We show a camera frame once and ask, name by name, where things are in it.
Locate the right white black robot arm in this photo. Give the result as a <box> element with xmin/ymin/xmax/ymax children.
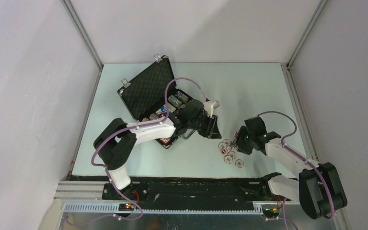
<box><xmin>235</xmin><ymin>116</ymin><xmax>348</xmax><ymax>219</ymax></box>

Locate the blue white chip stack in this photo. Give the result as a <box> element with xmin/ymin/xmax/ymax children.
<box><xmin>174</xmin><ymin>91</ymin><xmax>189</xmax><ymax>104</ymax></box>

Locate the blue patterned card deck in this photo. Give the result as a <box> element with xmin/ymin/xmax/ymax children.
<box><xmin>155</xmin><ymin>103</ymin><xmax>176</xmax><ymax>115</ymax></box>

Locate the green poker chip stack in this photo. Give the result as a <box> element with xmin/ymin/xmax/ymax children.
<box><xmin>168</xmin><ymin>95</ymin><xmax>183</xmax><ymax>108</ymax></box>

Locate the red white chip row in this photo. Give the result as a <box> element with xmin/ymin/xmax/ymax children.
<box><xmin>141</xmin><ymin>117</ymin><xmax>171</xmax><ymax>146</ymax></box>

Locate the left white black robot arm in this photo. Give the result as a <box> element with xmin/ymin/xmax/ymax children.
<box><xmin>93</xmin><ymin>100</ymin><xmax>221</xmax><ymax>200</ymax></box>

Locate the black poker set case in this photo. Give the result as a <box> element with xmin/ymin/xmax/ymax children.
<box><xmin>118</xmin><ymin>56</ymin><xmax>209</xmax><ymax>146</ymax></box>

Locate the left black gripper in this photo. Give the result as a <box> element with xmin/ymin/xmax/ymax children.
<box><xmin>187</xmin><ymin>111</ymin><xmax>221</xmax><ymax>139</ymax></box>

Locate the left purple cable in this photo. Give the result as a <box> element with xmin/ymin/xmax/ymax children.
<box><xmin>91</xmin><ymin>77</ymin><xmax>211</xmax><ymax>221</ymax></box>

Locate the purple grey chip stack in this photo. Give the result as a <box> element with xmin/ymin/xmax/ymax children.
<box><xmin>149</xmin><ymin>114</ymin><xmax>160</xmax><ymax>120</ymax></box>

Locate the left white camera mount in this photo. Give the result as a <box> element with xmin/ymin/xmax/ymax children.
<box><xmin>203</xmin><ymin>100</ymin><xmax>219</xmax><ymax>117</ymax></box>

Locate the white red chip stack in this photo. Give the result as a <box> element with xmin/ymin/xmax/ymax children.
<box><xmin>218</xmin><ymin>139</ymin><xmax>244</xmax><ymax>169</ymax></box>

